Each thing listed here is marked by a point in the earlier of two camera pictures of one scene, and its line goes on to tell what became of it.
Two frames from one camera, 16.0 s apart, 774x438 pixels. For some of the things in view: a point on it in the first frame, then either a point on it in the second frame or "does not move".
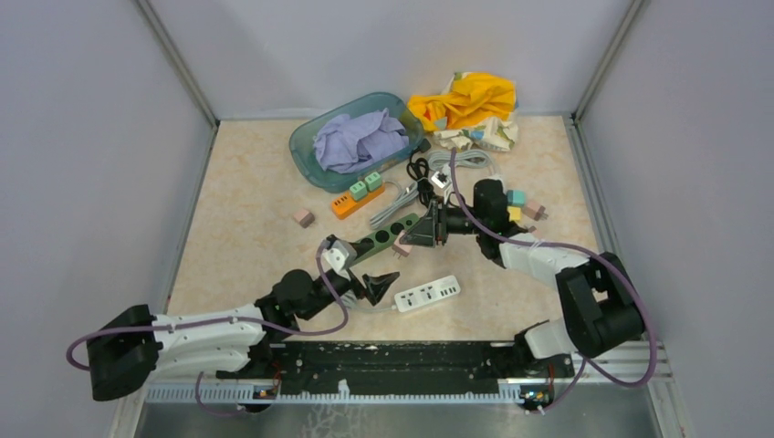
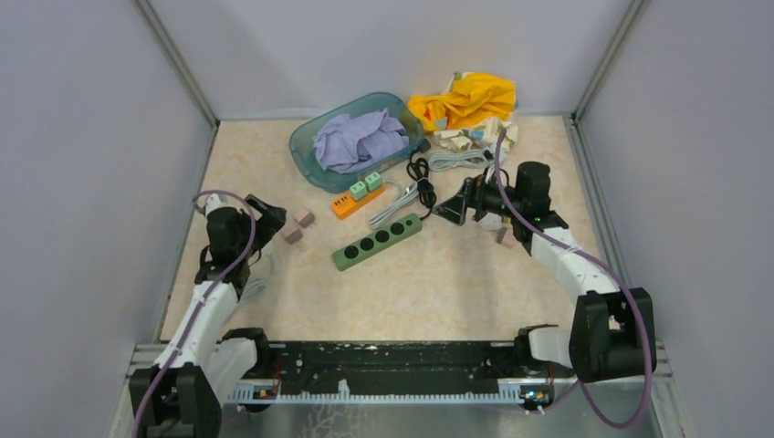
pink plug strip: [401, 249] to [291, 234]
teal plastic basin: [304, 161] does not move
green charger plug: [359, 191] does not move
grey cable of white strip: [469, 159] does not move
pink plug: [305, 218] does not move
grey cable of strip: [350, 300] to [256, 285]
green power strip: [381, 240] does not move
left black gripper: [375, 286] to [272, 218]
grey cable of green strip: [405, 196] does not move
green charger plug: [373, 181] does not move
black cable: [419, 168] does not move
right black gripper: [423, 232] to [469, 194]
